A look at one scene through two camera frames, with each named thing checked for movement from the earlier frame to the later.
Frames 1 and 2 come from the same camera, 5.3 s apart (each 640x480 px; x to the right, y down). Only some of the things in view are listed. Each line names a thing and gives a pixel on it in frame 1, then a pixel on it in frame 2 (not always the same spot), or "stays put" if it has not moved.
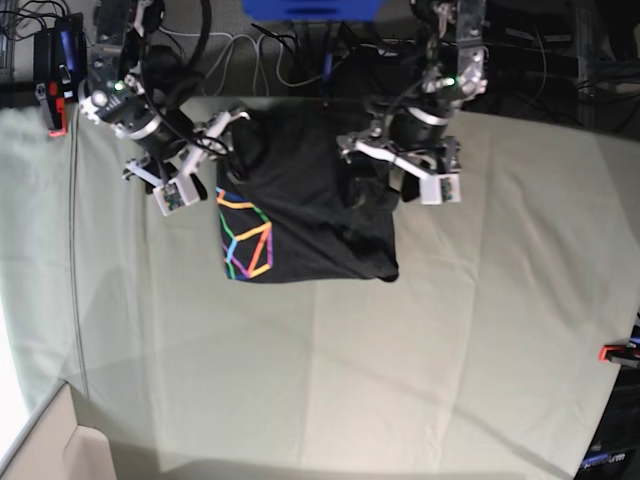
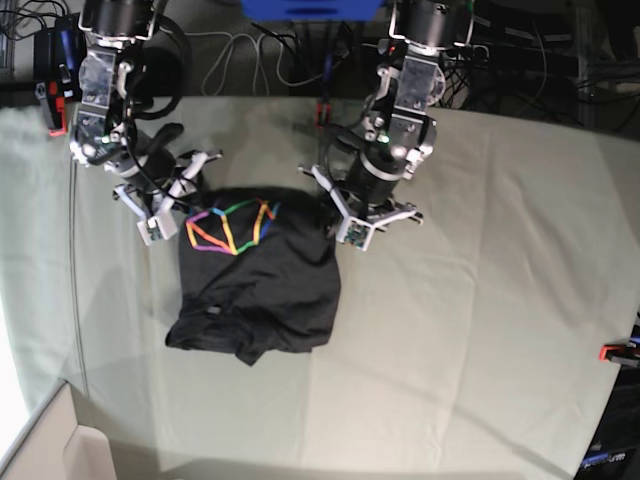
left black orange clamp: x=60 y=64 stays put
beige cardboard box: x=54 y=446 stays put
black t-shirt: x=292 y=208 → x=259 y=273
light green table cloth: x=480 y=361 stays put
